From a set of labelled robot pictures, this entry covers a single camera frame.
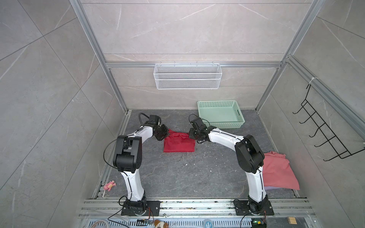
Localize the green plastic basket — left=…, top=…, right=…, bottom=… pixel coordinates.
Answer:
left=197, top=100, right=245, bottom=129

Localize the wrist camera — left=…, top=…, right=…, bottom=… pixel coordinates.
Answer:
left=190, top=117, right=207, bottom=131
left=147, top=115, right=162, bottom=125

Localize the lavender folded t shirt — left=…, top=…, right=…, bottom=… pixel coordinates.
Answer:
left=264, top=186, right=280, bottom=191

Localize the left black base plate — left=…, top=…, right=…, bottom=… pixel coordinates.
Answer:
left=121, top=200, right=161, bottom=216

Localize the green circuit board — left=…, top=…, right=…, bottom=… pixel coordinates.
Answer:
left=252, top=219, right=267, bottom=228

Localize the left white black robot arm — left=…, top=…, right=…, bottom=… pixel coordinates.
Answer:
left=113, top=124, right=169, bottom=216

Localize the aluminium rail base frame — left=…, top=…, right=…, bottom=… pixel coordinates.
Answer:
left=78, top=198, right=321, bottom=228

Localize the brown white round object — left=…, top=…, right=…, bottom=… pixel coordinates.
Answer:
left=154, top=219, right=169, bottom=228

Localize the pink folded t shirt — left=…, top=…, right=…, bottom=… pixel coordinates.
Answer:
left=263, top=151, right=300, bottom=190

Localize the white wire mesh shelf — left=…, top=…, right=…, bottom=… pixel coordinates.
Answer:
left=154, top=63, right=222, bottom=90

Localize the black wire hook rack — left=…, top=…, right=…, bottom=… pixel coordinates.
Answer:
left=292, top=85, right=365, bottom=162

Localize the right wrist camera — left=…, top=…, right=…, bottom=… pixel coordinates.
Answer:
left=190, top=117, right=207, bottom=131

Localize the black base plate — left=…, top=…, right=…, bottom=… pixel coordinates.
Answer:
left=121, top=200, right=161, bottom=216
left=233, top=199, right=274, bottom=216

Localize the black corrugated cable hose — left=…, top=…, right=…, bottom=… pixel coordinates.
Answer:
left=138, top=112, right=150, bottom=126

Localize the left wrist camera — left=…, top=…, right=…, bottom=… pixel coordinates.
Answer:
left=147, top=115, right=162, bottom=125

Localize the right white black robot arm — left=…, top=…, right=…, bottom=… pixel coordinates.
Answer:
left=189, top=126, right=269, bottom=214

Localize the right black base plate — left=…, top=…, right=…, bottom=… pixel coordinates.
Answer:
left=233, top=199, right=274, bottom=216

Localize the red t shirt with print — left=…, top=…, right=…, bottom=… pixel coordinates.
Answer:
left=163, top=129, right=195, bottom=153

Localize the small pink toy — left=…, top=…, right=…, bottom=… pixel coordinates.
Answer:
left=103, top=180, right=116, bottom=192

